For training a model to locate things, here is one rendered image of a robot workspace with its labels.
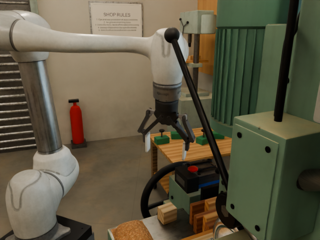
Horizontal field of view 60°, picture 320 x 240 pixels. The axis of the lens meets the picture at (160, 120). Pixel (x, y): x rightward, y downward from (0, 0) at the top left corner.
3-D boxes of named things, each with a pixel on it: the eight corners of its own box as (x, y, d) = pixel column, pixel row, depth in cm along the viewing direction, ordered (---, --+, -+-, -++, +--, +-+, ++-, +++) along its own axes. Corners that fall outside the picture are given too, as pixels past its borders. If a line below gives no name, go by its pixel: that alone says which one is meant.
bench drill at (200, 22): (199, 140, 367) (205, 13, 317) (223, 161, 311) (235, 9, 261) (165, 145, 353) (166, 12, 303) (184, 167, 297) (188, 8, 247)
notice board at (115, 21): (143, 42, 350) (142, 2, 335) (143, 42, 348) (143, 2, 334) (91, 42, 330) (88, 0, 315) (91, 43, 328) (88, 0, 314)
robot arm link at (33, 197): (3, 238, 101) (-12, 186, 94) (31, 207, 118) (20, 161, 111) (44, 241, 99) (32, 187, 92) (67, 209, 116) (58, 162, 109)
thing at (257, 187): (265, 197, 45) (276, 109, 41) (314, 232, 38) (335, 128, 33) (222, 210, 42) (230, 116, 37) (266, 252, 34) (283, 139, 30)
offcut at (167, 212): (170, 213, 81) (170, 201, 80) (176, 219, 78) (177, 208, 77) (157, 218, 79) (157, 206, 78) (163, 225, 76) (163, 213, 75)
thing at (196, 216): (241, 215, 80) (243, 199, 79) (245, 218, 79) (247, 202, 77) (193, 230, 74) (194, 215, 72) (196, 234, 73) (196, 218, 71)
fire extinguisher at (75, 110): (85, 141, 364) (81, 97, 345) (86, 147, 347) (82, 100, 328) (71, 143, 358) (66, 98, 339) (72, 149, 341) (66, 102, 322)
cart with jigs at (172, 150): (209, 175, 281) (213, 114, 261) (244, 207, 230) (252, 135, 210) (147, 187, 260) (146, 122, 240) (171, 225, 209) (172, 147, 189)
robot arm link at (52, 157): (31, 205, 118) (56, 178, 138) (67, 205, 115) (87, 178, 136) (-18, 11, 94) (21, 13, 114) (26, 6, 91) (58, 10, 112)
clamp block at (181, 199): (205, 189, 98) (206, 166, 96) (228, 211, 87) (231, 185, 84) (167, 199, 93) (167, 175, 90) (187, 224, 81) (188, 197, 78)
